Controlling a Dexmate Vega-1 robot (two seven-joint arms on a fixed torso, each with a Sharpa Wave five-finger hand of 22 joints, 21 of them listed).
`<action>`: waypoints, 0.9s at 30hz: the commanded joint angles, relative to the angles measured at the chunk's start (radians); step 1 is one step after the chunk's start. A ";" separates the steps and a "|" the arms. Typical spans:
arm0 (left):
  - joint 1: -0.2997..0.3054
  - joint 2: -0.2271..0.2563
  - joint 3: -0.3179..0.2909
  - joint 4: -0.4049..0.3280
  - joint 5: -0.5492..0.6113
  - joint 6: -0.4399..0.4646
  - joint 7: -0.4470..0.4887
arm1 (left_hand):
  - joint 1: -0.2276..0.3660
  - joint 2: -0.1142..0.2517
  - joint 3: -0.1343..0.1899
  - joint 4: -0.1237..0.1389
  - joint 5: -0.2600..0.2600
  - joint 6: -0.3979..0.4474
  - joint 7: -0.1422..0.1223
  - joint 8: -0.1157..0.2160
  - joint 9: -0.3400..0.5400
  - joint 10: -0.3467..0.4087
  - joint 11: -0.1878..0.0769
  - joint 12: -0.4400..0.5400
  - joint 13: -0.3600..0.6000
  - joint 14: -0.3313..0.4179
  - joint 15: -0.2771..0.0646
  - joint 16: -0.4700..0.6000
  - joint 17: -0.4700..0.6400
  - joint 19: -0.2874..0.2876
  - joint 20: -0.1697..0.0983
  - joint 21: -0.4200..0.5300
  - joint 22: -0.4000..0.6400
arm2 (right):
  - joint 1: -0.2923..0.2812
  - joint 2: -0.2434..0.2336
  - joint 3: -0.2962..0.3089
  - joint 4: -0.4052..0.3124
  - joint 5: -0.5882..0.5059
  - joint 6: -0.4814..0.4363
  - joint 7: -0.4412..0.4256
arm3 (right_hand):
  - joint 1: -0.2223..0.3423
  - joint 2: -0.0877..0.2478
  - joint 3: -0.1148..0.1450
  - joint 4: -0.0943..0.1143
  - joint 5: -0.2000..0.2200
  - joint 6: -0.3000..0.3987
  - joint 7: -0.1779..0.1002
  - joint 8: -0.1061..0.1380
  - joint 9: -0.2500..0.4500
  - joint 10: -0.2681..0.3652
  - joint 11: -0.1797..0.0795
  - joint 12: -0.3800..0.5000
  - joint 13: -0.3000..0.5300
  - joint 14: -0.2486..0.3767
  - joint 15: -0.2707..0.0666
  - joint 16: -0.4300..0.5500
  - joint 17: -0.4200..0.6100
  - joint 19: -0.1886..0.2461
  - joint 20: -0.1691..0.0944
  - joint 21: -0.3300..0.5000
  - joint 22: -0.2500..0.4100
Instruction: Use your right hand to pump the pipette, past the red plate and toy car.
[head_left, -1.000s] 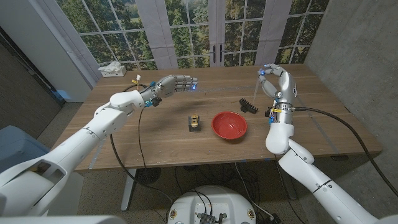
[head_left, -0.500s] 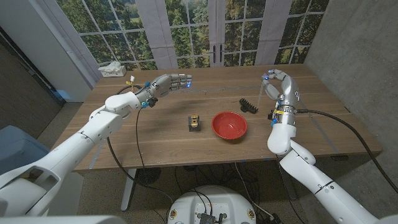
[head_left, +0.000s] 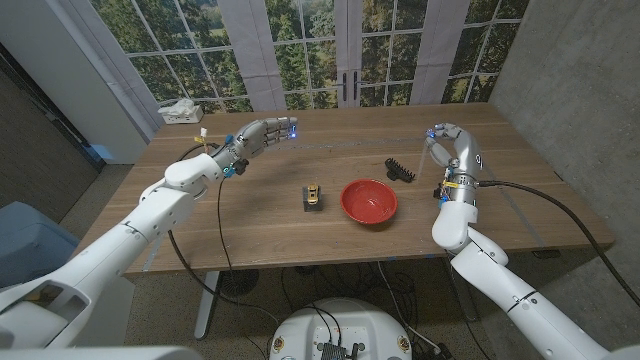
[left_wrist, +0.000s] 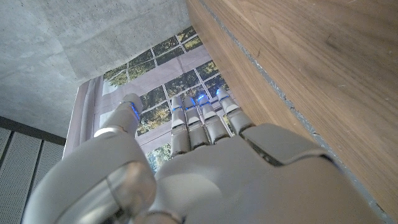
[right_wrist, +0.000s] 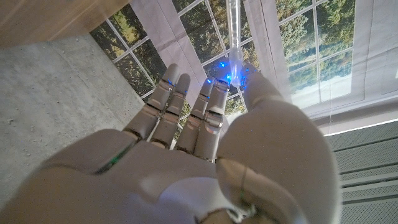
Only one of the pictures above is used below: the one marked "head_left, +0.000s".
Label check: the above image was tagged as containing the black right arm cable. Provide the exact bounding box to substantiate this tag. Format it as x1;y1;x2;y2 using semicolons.
477;179;640;307

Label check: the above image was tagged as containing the clear plastic pipette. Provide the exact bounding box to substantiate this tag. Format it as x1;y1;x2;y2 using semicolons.
417;134;432;180

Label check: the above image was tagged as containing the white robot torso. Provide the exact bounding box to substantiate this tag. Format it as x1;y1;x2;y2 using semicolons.
0;345;204;360

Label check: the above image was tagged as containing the printed window backdrop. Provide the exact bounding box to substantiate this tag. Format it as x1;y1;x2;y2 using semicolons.
64;0;531;114

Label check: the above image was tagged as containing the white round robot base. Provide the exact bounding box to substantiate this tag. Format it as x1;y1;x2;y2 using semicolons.
269;297;414;360

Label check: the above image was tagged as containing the black toothed hair clip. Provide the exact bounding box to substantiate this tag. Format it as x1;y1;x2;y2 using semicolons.
384;157;417;183

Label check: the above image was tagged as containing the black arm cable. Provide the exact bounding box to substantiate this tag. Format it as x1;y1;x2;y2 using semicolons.
477;179;640;307
167;142;281;351

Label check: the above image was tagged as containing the black round floor fan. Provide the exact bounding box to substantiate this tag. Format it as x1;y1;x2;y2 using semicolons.
219;269;260;297

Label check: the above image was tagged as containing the white table leg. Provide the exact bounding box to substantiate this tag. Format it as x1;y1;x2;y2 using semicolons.
193;271;221;341

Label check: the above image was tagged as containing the white floor cable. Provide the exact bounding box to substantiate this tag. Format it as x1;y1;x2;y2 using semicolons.
376;262;444;354

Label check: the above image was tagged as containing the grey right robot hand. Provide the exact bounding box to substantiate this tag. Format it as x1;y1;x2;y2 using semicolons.
424;122;485;176

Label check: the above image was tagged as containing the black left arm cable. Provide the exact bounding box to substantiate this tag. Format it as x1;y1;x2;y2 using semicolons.
167;142;281;351

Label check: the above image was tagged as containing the red plate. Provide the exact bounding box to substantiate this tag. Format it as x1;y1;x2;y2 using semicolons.
339;178;400;225

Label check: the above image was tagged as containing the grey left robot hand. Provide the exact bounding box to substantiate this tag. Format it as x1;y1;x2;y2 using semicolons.
230;116;299;160

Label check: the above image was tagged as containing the white tissue box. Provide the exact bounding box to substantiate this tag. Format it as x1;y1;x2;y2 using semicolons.
157;97;205;125

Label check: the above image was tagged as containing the black block stand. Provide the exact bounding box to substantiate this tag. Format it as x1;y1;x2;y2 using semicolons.
301;185;324;213

